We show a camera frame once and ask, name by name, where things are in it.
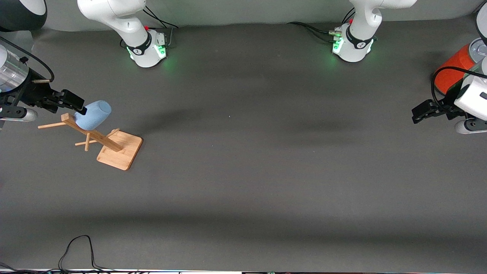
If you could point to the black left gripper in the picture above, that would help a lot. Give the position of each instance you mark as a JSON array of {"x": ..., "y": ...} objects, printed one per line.
[{"x": 447, "y": 105}]

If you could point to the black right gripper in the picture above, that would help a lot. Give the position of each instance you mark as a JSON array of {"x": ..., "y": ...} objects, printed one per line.
[{"x": 33, "y": 93}]

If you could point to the light blue cup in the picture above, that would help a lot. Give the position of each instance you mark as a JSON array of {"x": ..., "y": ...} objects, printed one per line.
[{"x": 97, "y": 114}]

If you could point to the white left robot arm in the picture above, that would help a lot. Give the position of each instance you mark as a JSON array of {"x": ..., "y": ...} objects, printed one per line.
[{"x": 365, "y": 15}]

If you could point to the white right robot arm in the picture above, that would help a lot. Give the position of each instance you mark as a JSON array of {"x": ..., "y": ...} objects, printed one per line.
[{"x": 125, "y": 19}]

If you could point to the orange cylindrical container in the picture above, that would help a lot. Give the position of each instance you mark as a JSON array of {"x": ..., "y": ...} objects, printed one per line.
[{"x": 452, "y": 72}]

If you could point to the wooden mug tree stand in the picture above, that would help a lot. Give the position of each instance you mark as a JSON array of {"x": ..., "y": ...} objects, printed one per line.
[{"x": 120, "y": 152}]

